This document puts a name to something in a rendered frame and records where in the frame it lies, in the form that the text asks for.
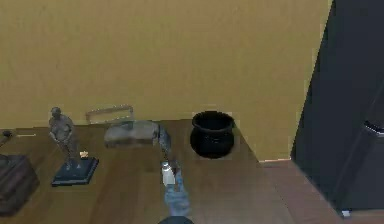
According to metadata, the dark brown box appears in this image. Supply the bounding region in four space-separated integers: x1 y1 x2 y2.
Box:
0 153 41 218

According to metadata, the grey figure statue dark base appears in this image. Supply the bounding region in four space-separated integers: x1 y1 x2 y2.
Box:
48 106 100 187

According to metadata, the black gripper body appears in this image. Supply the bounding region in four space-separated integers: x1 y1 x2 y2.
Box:
157 215 195 224

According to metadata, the grey clutch bag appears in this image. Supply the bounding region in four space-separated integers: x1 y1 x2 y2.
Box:
85 104 162 150

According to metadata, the small dark object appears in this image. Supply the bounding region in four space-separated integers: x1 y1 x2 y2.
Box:
0 130 14 145

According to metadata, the black round pot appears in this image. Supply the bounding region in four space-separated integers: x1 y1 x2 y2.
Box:
189 110 236 160

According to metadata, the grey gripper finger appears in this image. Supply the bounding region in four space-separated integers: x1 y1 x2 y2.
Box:
157 125 192 218

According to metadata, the black tall cabinet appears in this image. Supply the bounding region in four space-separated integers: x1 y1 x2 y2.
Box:
290 0 384 212

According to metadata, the brown wooden table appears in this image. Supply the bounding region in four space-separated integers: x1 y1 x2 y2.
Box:
0 118 298 224

